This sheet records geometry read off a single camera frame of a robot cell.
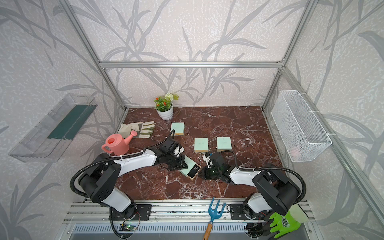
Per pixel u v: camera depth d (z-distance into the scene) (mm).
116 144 866
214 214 736
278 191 432
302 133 619
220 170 690
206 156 825
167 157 707
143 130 1054
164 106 1017
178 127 1052
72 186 434
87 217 724
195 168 866
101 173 507
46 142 639
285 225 691
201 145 966
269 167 475
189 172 844
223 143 964
